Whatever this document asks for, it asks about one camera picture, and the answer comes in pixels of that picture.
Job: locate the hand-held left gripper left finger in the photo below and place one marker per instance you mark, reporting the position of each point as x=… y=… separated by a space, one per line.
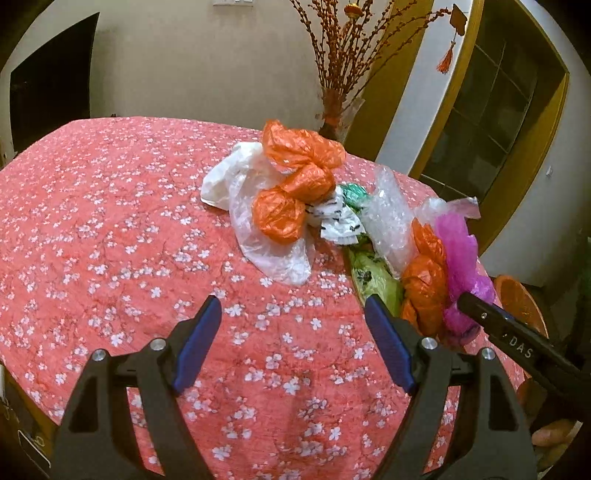
x=198 y=344

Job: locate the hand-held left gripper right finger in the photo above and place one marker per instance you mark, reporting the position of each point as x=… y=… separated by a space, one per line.
x=390 y=344

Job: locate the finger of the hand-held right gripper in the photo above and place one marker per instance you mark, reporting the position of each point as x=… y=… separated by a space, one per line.
x=503 y=334

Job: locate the orange plastic basket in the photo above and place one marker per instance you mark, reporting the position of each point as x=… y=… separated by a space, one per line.
x=517 y=295

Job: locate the light green printed bag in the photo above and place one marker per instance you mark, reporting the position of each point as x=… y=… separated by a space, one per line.
x=374 y=281

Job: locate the small orange plastic bag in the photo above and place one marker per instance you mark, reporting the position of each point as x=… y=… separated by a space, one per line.
x=422 y=286

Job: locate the pink plastic bag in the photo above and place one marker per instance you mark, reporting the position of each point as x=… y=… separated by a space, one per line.
x=457 y=258

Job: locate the translucent plastic bag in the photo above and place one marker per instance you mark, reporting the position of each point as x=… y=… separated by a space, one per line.
x=272 y=258

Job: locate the bubble wrap sheet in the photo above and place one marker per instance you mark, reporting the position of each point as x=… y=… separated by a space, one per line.
x=390 y=217

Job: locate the clear plastic bag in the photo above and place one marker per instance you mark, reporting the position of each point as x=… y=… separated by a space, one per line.
x=455 y=206

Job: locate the green foil wrapper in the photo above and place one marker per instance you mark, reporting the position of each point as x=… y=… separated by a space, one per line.
x=355 y=196

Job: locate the white printed wrapper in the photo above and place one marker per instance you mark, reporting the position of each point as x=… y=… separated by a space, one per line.
x=339 y=226

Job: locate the pink floral tablecloth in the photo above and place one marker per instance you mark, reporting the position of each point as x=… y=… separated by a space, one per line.
x=115 y=221

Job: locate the white plastic bag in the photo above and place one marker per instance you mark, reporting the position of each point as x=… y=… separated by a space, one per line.
x=226 y=180

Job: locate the black box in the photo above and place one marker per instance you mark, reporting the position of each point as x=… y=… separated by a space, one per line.
x=18 y=438

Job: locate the large orange plastic bag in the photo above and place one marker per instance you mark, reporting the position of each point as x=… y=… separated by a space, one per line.
x=295 y=147

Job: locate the glass vase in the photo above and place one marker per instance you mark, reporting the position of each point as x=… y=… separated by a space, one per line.
x=344 y=124

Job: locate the red tassel ornament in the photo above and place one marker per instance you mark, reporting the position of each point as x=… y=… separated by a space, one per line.
x=447 y=62

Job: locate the red berry branches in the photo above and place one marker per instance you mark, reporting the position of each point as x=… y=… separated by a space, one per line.
x=337 y=55

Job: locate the small red ornament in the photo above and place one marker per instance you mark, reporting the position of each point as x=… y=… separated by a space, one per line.
x=353 y=9

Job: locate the wooden door frame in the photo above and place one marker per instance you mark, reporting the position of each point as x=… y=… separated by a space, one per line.
x=503 y=228

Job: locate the white wall switch plate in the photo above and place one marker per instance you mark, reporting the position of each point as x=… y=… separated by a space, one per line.
x=233 y=2

